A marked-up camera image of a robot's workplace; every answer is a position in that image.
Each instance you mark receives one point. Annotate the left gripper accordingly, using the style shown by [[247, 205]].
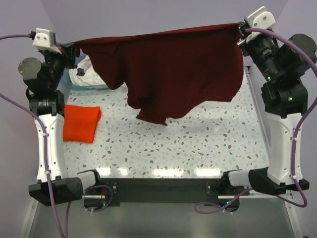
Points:
[[65, 50]]

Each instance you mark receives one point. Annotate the dark red t-shirt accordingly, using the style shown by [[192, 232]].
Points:
[[169, 73]]

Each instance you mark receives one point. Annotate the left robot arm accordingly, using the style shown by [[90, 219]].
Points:
[[46, 104]]

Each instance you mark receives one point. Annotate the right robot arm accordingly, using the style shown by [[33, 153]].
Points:
[[282, 62]]

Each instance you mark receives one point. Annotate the teal plastic basket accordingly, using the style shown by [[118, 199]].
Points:
[[66, 79]]

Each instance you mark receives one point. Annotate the white t-shirt with black print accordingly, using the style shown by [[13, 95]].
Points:
[[84, 74]]

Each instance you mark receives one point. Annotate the folded orange t-shirt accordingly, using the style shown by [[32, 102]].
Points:
[[80, 123]]

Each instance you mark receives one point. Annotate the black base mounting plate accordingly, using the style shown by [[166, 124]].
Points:
[[159, 190]]

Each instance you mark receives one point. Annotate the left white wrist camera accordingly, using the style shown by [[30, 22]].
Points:
[[45, 40]]

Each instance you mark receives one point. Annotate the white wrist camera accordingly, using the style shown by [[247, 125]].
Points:
[[261, 19], [45, 40]]

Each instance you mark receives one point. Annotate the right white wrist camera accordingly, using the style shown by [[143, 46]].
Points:
[[261, 19]]

